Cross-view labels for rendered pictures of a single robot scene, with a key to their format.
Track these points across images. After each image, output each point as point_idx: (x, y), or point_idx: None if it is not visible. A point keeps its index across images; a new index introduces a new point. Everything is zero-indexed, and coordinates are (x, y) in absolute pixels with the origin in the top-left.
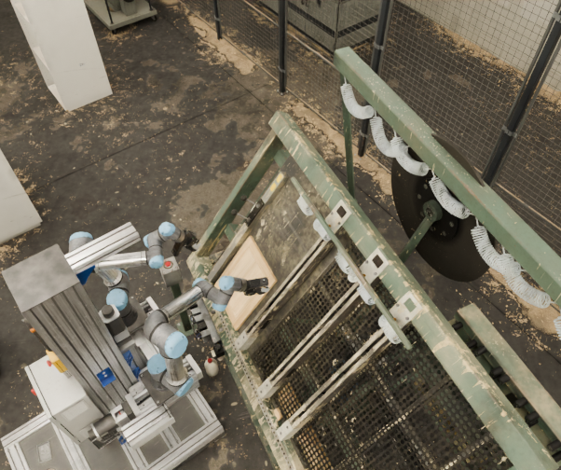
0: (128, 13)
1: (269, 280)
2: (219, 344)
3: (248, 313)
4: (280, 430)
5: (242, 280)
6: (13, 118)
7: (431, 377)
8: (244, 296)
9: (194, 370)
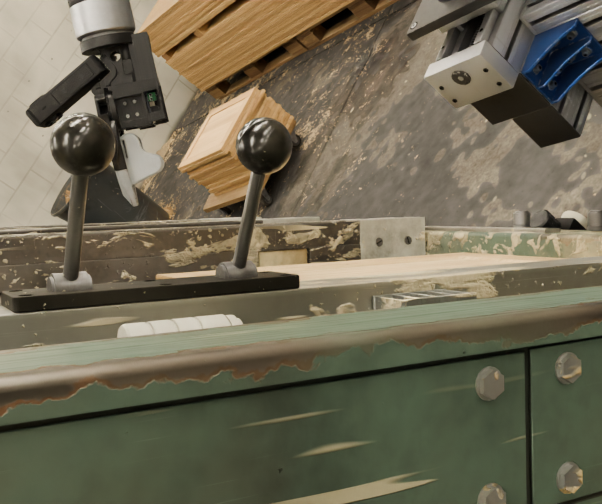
0: None
1: (191, 274)
2: (538, 225)
3: (370, 259)
4: (241, 217)
5: (71, 14)
6: None
7: None
8: (394, 267)
9: (440, 59)
